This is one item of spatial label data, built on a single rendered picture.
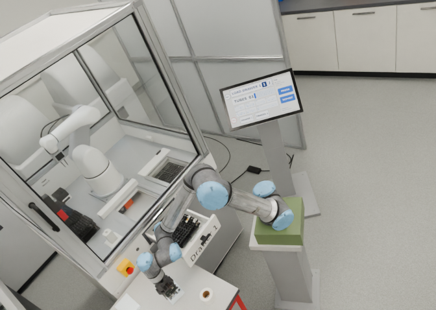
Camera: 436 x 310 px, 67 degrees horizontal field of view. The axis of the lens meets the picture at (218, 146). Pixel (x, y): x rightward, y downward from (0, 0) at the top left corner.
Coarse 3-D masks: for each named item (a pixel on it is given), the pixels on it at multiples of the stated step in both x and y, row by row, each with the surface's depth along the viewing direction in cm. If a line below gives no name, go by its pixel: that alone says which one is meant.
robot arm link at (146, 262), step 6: (144, 252) 148; (138, 258) 147; (144, 258) 146; (150, 258) 145; (138, 264) 144; (144, 264) 143; (150, 264) 145; (156, 264) 146; (144, 270) 145; (150, 270) 146; (156, 270) 148; (150, 276) 148; (156, 276) 150
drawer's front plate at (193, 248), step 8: (208, 224) 181; (216, 224) 186; (200, 232) 177; (208, 232) 182; (216, 232) 188; (200, 240) 178; (208, 240) 183; (192, 248) 173; (200, 248) 179; (184, 256) 170; (192, 256) 175; (192, 264) 176
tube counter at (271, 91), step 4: (272, 88) 226; (256, 92) 228; (260, 92) 227; (264, 92) 227; (268, 92) 226; (272, 92) 226; (248, 96) 229; (252, 96) 228; (256, 96) 228; (260, 96) 227; (264, 96) 227
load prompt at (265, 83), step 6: (270, 78) 226; (252, 84) 228; (258, 84) 228; (264, 84) 227; (270, 84) 226; (234, 90) 231; (240, 90) 230; (246, 90) 229; (252, 90) 228; (234, 96) 231
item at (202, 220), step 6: (162, 216) 202; (192, 216) 198; (198, 216) 192; (204, 216) 190; (156, 222) 199; (204, 222) 193; (150, 228) 196; (198, 228) 192; (150, 234) 197; (192, 234) 190; (150, 240) 195; (186, 246) 185
